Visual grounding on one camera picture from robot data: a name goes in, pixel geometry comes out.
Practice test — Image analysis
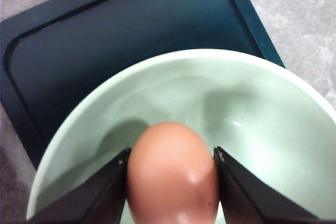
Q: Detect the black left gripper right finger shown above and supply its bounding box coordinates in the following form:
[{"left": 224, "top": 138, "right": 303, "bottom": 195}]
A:
[{"left": 214, "top": 146, "right": 336, "bottom": 224}]

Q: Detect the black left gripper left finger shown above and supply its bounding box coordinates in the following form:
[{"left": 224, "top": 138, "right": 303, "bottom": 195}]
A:
[{"left": 27, "top": 148, "right": 131, "bottom": 224}]

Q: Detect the brown egg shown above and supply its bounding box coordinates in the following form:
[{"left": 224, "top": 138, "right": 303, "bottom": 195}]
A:
[{"left": 127, "top": 121, "right": 218, "bottom": 224}]

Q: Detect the green ceramic bowl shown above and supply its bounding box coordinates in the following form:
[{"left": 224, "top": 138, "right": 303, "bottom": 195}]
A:
[{"left": 27, "top": 50, "right": 336, "bottom": 224}]

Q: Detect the dark rectangular tray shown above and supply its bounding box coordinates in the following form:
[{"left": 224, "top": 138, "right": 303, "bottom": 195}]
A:
[{"left": 0, "top": 0, "right": 284, "bottom": 169}]

